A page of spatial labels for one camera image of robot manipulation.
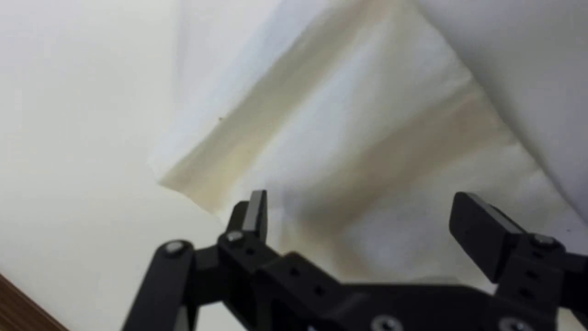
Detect white striped cloth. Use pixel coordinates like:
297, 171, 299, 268
150, 0, 588, 309

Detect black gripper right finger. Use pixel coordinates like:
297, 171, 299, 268
449, 191, 588, 331

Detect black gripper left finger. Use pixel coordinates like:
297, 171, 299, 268
122, 189, 282, 331

